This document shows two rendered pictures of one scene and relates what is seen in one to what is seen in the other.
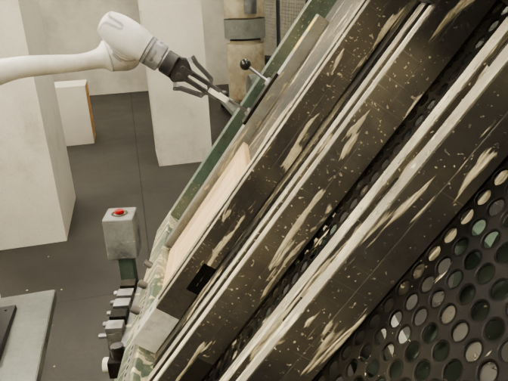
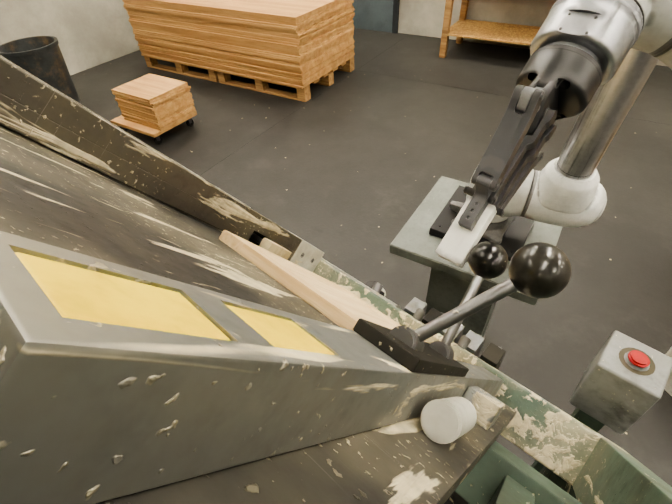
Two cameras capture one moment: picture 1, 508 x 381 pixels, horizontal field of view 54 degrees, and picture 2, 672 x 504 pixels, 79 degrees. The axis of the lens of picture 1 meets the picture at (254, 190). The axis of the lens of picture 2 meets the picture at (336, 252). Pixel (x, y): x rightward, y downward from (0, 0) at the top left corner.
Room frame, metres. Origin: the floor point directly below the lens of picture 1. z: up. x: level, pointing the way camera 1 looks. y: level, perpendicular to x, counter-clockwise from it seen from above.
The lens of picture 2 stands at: (1.76, -0.21, 1.72)
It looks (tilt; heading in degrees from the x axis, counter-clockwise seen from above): 43 degrees down; 137
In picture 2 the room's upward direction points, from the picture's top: 4 degrees counter-clockwise
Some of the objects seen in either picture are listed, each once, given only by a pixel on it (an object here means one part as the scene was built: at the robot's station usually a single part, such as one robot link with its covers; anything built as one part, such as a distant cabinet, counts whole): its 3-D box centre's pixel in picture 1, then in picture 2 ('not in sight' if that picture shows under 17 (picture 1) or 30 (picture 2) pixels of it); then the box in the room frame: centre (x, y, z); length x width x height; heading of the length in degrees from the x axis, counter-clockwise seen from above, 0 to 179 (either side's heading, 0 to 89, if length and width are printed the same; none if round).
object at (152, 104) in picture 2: not in sight; (151, 108); (-2.02, 1.10, 0.20); 0.61 x 0.51 x 0.40; 13
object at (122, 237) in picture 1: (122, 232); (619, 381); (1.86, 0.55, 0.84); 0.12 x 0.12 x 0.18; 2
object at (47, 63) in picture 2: not in sight; (44, 79); (-3.24, 0.61, 0.33); 0.54 x 0.54 x 0.65
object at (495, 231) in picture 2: not in sight; (479, 213); (1.28, 0.94, 0.80); 0.22 x 0.18 x 0.06; 9
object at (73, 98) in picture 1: (66, 113); not in sight; (6.22, 2.30, 0.36); 0.58 x 0.45 x 0.72; 103
